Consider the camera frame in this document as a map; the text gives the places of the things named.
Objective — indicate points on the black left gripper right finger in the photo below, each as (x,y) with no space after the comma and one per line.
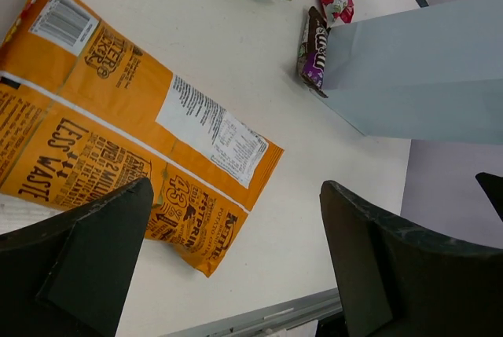
(397,278)

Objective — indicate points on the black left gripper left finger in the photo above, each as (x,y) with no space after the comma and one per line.
(69,275)

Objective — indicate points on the orange Kettle chips bag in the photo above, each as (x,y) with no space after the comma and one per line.
(85,111)

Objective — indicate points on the light blue paper bag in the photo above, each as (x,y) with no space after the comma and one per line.
(432,74)

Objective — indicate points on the brown M&M's candy packet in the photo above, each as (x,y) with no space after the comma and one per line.
(312,51)

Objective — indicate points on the aluminium table edge rail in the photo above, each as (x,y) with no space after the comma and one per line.
(271,319)

